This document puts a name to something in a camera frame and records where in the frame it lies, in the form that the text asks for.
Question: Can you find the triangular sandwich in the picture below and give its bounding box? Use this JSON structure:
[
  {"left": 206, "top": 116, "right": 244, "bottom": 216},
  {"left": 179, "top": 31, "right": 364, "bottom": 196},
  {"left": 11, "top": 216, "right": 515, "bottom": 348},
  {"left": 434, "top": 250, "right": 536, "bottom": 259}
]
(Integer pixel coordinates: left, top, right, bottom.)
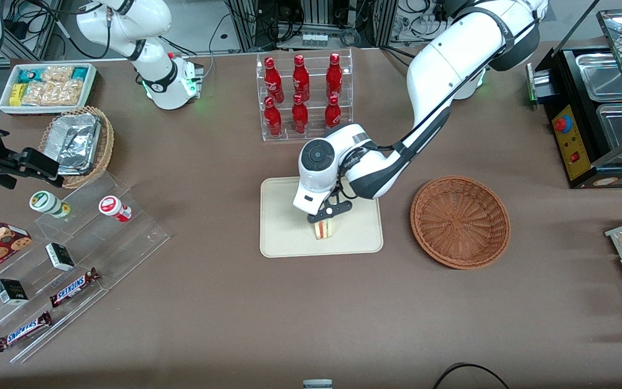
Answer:
[{"left": 314, "top": 216, "right": 341, "bottom": 241}]

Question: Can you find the cream rectangular plastic tray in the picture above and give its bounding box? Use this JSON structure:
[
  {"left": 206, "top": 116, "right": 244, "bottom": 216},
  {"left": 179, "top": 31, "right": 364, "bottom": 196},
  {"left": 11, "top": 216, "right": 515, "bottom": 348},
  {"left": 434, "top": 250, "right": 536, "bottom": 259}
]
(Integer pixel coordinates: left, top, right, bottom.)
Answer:
[{"left": 260, "top": 177, "right": 384, "bottom": 258}]

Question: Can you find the light wicker basket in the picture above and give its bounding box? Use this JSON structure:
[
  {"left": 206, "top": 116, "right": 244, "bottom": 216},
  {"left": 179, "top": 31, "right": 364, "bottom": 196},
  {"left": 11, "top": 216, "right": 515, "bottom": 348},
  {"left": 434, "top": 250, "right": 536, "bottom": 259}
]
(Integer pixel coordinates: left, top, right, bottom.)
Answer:
[{"left": 38, "top": 105, "right": 115, "bottom": 190}]

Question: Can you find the brown round wicker basket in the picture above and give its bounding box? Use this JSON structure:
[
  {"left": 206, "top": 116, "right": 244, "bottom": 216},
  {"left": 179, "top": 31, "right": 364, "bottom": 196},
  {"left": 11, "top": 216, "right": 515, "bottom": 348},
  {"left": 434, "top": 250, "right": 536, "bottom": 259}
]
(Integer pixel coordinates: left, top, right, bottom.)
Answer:
[{"left": 410, "top": 175, "right": 511, "bottom": 270}]

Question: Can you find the silver foil wrapped pack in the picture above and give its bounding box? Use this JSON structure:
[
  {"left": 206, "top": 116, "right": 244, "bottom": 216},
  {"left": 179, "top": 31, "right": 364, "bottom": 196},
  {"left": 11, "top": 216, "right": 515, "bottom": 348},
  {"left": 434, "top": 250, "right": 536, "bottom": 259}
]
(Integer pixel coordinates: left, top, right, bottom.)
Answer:
[
  {"left": 52, "top": 112, "right": 101, "bottom": 157},
  {"left": 55, "top": 146, "right": 96, "bottom": 176}
]

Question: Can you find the green lidded sunflower jar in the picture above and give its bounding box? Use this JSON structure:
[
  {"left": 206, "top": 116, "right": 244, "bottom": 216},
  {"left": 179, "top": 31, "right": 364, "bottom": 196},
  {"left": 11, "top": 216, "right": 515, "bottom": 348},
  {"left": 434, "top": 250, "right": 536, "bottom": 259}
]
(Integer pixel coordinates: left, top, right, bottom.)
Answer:
[{"left": 29, "top": 191, "right": 71, "bottom": 219}]

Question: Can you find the white rectangular snack bin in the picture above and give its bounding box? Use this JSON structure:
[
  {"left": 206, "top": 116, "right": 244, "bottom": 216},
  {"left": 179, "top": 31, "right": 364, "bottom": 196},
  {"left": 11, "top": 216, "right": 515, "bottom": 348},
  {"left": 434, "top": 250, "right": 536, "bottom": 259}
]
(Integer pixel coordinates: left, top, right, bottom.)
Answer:
[{"left": 0, "top": 63, "right": 98, "bottom": 117}]

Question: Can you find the clear acrylic bottle rack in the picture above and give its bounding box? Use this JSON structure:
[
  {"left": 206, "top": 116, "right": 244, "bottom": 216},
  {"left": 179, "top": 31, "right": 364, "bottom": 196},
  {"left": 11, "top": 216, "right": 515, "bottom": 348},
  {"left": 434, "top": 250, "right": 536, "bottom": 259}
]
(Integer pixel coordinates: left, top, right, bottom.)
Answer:
[{"left": 256, "top": 48, "right": 355, "bottom": 143}]

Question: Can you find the clear rice cracker packet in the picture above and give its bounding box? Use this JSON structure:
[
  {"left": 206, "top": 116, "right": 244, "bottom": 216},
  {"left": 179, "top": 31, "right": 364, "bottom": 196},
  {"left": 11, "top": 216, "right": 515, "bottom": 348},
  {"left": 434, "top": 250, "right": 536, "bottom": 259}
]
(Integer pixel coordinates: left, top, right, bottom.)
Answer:
[
  {"left": 41, "top": 65, "right": 74, "bottom": 83},
  {"left": 22, "top": 81, "right": 82, "bottom": 106}
]

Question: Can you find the red cola bottle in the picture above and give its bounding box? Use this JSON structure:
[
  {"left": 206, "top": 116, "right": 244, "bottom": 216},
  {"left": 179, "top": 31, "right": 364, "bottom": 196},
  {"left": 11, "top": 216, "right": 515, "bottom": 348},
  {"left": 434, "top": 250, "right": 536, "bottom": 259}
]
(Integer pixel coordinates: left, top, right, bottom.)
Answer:
[
  {"left": 263, "top": 96, "right": 283, "bottom": 137},
  {"left": 326, "top": 52, "right": 343, "bottom": 98},
  {"left": 292, "top": 54, "right": 310, "bottom": 102},
  {"left": 325, "top": 95, "right": 342, "bottom": 129},
  {"left": 292, "top": 93, "right": 309, "bottom": 135},
  {"left": 263, "top": 56, "right": 285, "bottom": 103}
]

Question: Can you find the red lidded white jar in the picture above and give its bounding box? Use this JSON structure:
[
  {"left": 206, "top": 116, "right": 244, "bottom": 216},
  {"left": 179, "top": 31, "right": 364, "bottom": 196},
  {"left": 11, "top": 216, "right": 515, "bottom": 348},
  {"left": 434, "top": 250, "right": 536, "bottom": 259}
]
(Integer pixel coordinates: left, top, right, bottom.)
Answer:
[{"left": 99, "top": 196, "right": 133, "bottom": 223}]

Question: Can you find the small black carton box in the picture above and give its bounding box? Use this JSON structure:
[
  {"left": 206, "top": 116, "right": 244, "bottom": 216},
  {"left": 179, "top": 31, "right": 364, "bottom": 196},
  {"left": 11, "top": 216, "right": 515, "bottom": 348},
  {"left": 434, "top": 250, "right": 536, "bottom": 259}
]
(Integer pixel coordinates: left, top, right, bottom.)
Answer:
[
  {"left": 0, "top": 278, "right": 29, "bottom": 306},
  {"left": 45, "top": 242, "right": 76, "bottom": 272}
]

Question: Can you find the clear acrylic stepped display stand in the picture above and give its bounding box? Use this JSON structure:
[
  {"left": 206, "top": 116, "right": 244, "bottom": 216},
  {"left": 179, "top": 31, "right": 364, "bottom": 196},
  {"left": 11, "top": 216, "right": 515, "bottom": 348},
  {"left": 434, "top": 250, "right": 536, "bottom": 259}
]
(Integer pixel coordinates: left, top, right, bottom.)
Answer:
[{"left": 0, "top": 170, "right": 171, "bottom": 364}]

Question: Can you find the brown Snickers chocolate bar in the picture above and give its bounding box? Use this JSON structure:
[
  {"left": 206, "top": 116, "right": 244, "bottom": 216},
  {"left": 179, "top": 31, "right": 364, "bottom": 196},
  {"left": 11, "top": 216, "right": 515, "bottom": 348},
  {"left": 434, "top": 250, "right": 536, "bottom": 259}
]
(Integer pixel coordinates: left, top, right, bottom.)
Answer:
[
  {"left": 49, "top": 267, "right": 101, "bottom": 308},
  {"left": 0, "top": 311, "right": 52, "bottom": 353}
]

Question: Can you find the black food warmer machine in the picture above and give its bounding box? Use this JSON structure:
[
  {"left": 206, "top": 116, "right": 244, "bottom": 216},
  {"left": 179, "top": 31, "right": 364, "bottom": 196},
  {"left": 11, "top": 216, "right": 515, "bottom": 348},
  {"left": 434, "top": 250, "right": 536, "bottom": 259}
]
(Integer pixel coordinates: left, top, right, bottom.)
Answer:
[{"left": 527, "top": 8, "right": 622, "bottom": 190}]

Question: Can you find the aluminium profile frame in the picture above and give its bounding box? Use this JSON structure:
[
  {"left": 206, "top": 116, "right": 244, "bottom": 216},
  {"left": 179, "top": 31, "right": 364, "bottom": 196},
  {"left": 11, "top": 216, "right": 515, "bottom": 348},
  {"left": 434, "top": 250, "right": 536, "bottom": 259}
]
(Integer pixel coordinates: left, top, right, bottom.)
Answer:
[{"left": 225, "top": 0, "right": 398, "bottom": 52}]

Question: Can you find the black looped table cable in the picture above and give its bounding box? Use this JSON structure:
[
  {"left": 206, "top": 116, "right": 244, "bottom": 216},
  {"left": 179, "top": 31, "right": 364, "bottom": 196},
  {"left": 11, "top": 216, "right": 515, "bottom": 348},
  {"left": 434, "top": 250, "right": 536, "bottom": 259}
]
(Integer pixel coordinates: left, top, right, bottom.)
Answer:
[{"left": 432, "top": 363, "right": 509, "bottom": 389}]

